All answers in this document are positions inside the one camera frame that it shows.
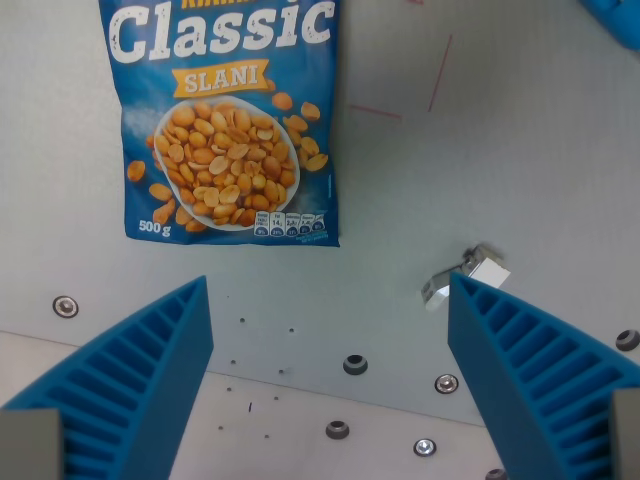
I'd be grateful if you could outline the blue plastic object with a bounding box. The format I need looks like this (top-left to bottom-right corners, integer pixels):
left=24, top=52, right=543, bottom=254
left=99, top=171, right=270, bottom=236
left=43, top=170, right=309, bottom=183
left=578, top=0, right=640, bottom=51

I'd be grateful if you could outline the blue peanut snack bag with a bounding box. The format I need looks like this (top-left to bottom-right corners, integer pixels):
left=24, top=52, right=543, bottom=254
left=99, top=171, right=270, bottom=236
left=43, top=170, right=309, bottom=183
left=97, top=0, right=342, bottom=248

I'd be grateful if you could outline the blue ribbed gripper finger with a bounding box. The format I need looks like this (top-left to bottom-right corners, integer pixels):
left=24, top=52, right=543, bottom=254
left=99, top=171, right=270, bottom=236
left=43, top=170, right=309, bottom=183
left=0, top=275, right=215, bottom=480
left=447, top=271, right=640, bottom=480

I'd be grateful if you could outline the small metal bracket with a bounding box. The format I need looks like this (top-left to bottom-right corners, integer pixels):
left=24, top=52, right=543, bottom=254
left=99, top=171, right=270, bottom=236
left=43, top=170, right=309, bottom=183
left=420, top=243, right=512, bottom=312

